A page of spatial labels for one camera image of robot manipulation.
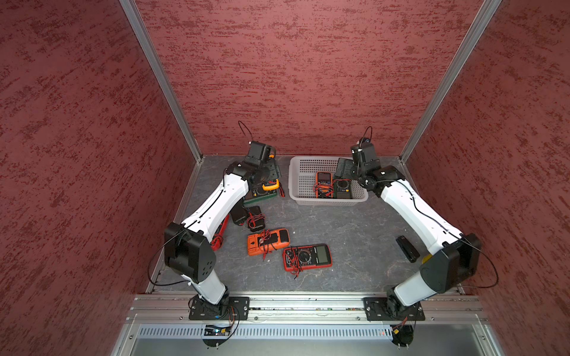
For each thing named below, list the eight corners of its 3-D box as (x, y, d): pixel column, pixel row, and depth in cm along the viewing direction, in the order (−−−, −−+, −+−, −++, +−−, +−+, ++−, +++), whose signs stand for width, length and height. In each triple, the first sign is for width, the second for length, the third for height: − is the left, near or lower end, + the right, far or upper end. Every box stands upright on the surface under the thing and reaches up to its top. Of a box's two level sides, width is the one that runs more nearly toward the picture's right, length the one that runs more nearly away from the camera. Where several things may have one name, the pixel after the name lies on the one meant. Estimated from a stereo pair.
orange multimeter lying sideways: (249, 257, 87) (247, 253, 83) (247, 240, 92) (246, 234, 88) (291, 248, 90) (292, 243, 86) (287, 231, 94) (287, 226, 90)
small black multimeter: (247, 232, 94) (245, 227, 90) (250, 210, 101) (248, 205, 97) (264, 232, 94) (263, 227, 90) (266, 210, 101) (265, 205, 97)
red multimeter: (284, 279, 82) (284, 276, 79) (281, 251, 89) (281, 248, 86) (332, 272, 84) (334, 268, 81) (326, 245, 91) (327, 241, 88)
